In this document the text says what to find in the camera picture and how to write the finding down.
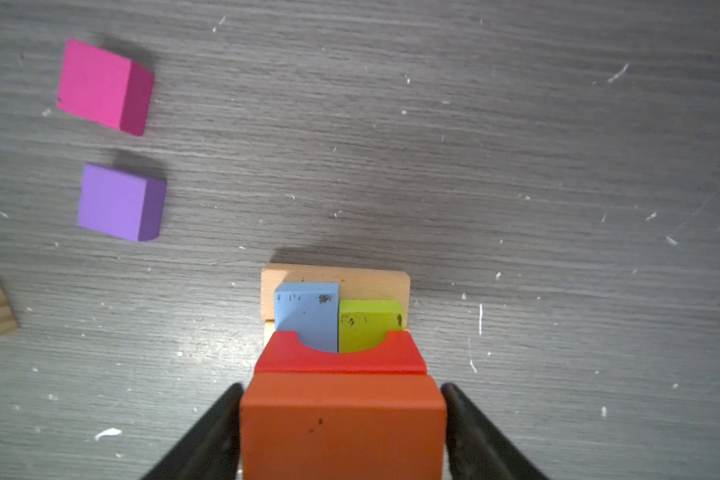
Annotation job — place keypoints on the magenta wood cube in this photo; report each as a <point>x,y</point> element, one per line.
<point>104,88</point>

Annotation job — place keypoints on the purple wood cube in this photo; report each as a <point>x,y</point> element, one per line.
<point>121,203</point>

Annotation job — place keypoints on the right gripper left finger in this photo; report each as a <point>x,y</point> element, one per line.
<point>211,448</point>

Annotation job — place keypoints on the red arch wood block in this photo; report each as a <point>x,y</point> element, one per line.
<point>396,354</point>

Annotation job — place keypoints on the green wood block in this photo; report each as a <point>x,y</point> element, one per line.
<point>363,324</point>

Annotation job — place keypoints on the blue wood block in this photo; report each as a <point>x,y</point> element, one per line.
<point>311,311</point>

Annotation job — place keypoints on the natural wood block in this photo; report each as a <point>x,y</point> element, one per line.
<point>269,329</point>
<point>354,283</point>

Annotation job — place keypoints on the orange wood block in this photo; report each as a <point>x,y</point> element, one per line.
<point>342,426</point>

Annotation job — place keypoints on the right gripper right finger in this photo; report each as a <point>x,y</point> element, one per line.
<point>476,448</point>

